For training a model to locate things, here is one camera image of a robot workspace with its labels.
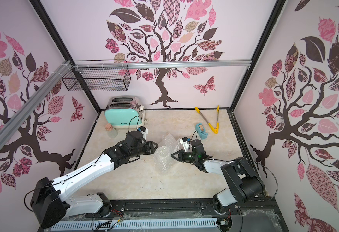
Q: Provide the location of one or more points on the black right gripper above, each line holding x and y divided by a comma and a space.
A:
181, 156

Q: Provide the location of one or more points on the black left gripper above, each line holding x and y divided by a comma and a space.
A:
150, 147

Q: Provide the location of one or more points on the clear bubble wrap sheet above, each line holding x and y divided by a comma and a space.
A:
162, 156

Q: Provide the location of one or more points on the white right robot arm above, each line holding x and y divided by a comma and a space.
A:
243, 182

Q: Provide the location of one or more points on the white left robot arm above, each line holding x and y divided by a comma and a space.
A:
53, 200

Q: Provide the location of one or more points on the teal tape dispenser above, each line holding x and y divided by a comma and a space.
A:
201, 131

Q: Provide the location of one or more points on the small cork-stoppered glass bottle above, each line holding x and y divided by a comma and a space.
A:
111, 131

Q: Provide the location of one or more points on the mint green toaster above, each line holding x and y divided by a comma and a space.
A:
125, 112

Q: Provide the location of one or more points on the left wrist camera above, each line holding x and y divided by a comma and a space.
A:
143, 130

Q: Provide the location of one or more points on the white slotted cable duct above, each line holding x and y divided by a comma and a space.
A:
137, 225

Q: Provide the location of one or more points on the black wire basket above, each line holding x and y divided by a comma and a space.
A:
108, 75

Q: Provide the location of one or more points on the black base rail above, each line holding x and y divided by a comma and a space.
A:
204, 206

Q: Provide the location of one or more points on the aluminium frame rail back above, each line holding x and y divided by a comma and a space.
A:
175, 64

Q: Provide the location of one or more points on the aluminium frame rail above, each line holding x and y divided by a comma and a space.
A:
175, 64
21, 115

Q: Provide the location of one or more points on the aluminium frame rail left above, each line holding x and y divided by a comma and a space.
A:
21, 115

